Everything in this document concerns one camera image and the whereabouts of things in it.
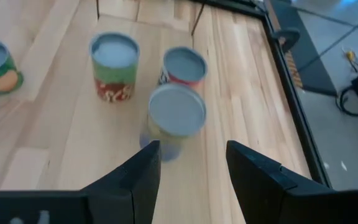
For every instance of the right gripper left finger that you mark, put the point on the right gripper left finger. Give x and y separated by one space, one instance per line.
129 193

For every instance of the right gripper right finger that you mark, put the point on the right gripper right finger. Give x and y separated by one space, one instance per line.
259 186

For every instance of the tall can with silver lid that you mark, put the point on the tall can with silver lid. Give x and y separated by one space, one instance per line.
176 109

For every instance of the green and red labelled can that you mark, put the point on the green and red labelled can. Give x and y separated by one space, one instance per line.
114 74

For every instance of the red labelled tin can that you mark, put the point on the red labelled tin can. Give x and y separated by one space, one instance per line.
183 65

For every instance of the black hazard-striped floor mat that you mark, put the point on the black hazard-striped floor mat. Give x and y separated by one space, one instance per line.
309 68

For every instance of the black table clamp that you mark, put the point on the black table clamp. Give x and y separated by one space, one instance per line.
286 37

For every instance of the small yellow floor object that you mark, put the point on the small yellow floor object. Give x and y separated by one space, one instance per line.
350 56

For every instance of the black aluminium extrusion frame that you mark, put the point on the black aluminium extrusion frame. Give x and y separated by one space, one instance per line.
291 102

